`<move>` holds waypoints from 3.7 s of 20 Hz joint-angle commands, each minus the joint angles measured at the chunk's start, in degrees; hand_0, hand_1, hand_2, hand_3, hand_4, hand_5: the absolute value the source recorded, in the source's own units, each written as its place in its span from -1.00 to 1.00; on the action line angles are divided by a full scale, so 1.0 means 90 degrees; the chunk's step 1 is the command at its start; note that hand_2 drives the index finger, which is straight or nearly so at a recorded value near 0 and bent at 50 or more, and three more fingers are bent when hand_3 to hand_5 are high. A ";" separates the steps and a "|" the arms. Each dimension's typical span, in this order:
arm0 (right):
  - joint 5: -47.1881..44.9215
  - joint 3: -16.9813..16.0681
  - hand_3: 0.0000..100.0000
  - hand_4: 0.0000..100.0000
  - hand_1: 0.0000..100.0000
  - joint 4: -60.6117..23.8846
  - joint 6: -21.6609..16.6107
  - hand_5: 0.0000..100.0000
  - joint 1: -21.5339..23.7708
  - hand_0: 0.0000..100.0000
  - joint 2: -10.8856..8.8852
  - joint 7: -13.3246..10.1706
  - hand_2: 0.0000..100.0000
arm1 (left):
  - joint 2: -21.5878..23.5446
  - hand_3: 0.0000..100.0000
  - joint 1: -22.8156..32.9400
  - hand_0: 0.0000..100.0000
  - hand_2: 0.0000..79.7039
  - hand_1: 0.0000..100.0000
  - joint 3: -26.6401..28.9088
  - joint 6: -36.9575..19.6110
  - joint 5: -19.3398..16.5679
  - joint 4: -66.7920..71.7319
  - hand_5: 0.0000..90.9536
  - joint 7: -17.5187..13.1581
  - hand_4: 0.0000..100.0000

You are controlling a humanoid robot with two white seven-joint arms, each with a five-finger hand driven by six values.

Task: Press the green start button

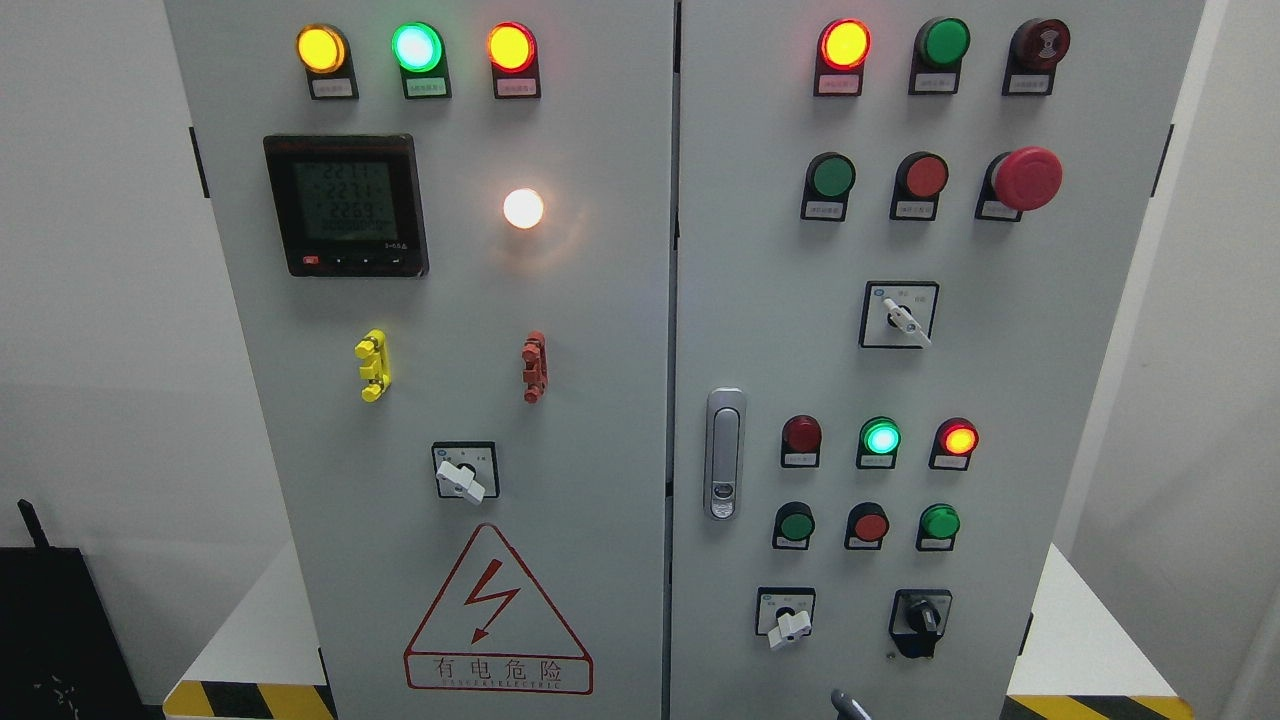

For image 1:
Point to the red push button lower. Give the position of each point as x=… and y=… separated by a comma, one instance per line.
x=866, y=527

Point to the green push button upper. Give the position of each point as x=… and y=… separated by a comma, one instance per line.
x=828, y=182

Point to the red-orange indicator lamp right door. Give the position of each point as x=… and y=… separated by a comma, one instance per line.
x=840, y=55

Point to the lit red indicator lamp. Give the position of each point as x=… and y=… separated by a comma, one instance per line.
x=954, y=444

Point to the white rotary switch lower right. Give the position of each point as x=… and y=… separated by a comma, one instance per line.
x=784, y=614

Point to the black box with antenna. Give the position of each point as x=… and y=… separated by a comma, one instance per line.
x=59, y=656

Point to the white rotary switch upper right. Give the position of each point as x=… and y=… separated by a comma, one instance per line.
x=898, y=314

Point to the left grey cabinet door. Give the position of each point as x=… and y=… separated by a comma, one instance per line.
x=582, y=471

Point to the yellow plastic clip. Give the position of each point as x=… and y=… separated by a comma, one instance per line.
x=374, y=365

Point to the green push button lower right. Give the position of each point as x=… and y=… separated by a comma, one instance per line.
x=937, y=529

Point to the green push button lower left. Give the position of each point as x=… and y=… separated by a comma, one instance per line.
x=794, y=525

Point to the white glowing indicator lamp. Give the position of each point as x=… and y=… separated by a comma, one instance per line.
x=523, y=208

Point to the red electrical hazard warning sticker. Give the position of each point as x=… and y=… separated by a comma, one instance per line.
x=493, y=628

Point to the white rotary switch left door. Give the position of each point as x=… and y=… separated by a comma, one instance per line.
x=466, y=470

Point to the red push button upper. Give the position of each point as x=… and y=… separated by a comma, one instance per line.
x=918, y=184

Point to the right grey cabinet door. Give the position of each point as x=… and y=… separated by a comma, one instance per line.
x=772, y=304

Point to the dark red indicator lamp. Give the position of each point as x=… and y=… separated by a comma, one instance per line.
x=801, y=438

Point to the yellow indicator lamp top left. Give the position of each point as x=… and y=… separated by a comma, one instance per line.
x=324, y=53

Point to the green lamp top right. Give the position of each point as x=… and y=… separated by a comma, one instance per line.
x=938, y=52

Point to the white rotary switch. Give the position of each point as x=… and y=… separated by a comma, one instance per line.
x=898, y=314
x=784, y=614

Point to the black selector switch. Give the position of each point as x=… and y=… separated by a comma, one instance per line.
x=918, y=620

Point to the black digital power meter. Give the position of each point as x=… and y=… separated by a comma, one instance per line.
x=348, y=205

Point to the dark red buzzer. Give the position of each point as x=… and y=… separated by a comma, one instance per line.
x=1035, y=50

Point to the lit green indicator lamp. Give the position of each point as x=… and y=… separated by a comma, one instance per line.
x=879, y=442

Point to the red plastic clip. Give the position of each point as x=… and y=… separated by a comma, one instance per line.
x=535, y=373

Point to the red-orange indicator lamp door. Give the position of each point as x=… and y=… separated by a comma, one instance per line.
x=513, y=52
x=840, y=55

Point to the grey cabinet door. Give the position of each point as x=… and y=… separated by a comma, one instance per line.
x=582, y=471
x=772, y=304

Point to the green push button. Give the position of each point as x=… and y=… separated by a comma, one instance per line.
x=828, y=182
x=794, y=525
x=937, y=529

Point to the green indicator lamp top left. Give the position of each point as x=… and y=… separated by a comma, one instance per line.
x=422, y=62

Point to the red emergency stop mushroom button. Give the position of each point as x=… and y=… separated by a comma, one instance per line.
x=1024, y=179

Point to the silver door lock handle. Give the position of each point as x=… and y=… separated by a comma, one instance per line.
x=722, y=465

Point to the red-orange indicator lamp left door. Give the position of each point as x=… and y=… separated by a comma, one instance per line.
x=513, y=52

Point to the red push button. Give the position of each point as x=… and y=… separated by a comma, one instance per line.
x=918, y=184
x=866, y=527

